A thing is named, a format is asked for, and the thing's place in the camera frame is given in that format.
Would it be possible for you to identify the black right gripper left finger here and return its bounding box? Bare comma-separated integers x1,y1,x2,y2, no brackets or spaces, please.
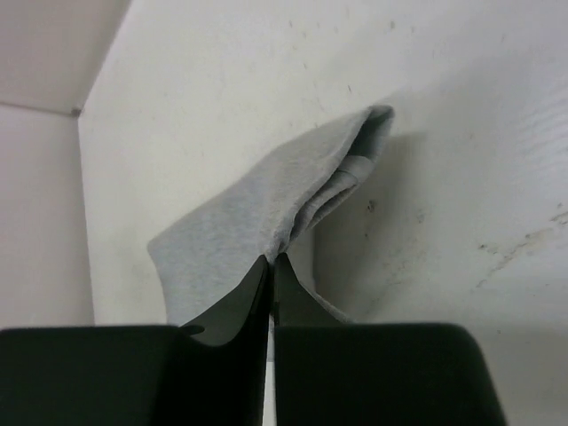
1,257,269,425

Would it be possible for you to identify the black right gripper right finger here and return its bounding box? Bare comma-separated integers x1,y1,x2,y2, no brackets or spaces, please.
273,255,506,425

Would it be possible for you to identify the grey tank top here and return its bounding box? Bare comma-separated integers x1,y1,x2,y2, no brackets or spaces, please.
147,105,394,325

